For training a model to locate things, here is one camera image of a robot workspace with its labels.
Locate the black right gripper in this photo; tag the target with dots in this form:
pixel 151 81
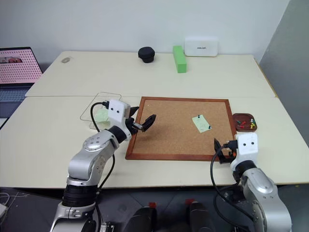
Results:
pixel 228 152

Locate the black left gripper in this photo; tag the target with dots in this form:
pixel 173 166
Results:
pixel 133 126

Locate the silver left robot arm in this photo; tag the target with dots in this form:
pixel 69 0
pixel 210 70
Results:
pixel 82 164

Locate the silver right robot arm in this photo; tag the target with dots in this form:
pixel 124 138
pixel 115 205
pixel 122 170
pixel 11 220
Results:
pixel 263 193

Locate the wood-framed cork board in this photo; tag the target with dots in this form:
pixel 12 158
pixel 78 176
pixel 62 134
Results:
pixel 173 130

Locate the red push pin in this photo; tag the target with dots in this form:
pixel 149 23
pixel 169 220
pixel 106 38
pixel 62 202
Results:
pixel 242 124

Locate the yellow push pin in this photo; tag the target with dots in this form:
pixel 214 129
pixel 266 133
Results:
pixel 252 125

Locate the brown tray of pushpins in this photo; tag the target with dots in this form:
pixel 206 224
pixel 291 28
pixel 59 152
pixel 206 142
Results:
pixel 245 122

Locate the clear plastic tray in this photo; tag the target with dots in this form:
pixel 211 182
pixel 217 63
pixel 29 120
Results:
pixel 101 111

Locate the black round pouch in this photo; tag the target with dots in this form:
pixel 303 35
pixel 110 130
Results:
pixel 146 54

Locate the dark rounded robot part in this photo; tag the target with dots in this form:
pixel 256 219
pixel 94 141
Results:
pixel 142 220
pixel 200 217

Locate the green rectangular box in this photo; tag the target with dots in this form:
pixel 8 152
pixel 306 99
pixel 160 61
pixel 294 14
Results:
pixel 179 59

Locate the white rounded case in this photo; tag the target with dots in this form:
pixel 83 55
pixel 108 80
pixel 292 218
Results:
pixel 201 46

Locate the oval table grommet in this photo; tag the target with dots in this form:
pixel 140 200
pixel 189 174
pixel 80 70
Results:
pixel 66 60

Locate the laptop with pink screen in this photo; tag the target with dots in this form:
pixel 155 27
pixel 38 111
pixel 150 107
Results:
pixel 17 70

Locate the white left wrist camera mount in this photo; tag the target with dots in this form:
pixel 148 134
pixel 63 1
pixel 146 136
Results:
pixel 117 111

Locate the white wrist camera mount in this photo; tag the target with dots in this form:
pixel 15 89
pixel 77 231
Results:
pixel 247 145
pixel 117 111

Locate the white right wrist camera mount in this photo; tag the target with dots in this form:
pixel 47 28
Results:
pixel 247 145

